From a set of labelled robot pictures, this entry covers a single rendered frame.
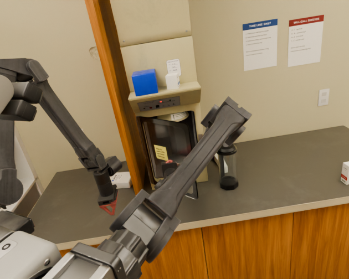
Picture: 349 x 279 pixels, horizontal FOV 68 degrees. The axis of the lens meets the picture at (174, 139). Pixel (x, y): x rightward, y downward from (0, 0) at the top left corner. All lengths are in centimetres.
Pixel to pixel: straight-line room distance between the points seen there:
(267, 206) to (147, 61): 87
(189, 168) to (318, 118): 162
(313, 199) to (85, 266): 115
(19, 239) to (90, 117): 139
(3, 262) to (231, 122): 50
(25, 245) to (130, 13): 98
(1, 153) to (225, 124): 61
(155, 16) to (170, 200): 87
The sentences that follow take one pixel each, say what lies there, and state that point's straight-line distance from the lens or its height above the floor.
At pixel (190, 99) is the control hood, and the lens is 122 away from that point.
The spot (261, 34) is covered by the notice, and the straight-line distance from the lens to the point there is 177.
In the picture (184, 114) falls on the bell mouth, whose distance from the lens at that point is 135.
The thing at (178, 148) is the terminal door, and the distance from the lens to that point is 118.
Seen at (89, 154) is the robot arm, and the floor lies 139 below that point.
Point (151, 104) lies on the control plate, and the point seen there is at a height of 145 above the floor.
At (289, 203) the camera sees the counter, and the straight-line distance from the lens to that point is 135.
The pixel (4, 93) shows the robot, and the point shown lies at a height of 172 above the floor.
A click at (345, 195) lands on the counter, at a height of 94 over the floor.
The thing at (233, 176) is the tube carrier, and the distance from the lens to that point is 138.
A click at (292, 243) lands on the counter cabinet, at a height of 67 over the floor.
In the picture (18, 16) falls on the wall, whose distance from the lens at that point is 182.
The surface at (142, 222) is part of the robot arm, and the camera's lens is 49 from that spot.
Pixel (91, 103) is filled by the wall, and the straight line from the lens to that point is 177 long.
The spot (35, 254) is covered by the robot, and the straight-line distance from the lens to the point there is 44.
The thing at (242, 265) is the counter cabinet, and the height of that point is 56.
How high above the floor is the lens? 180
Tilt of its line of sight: 25 degrees down
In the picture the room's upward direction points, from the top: 9 degrees counter-clockwise
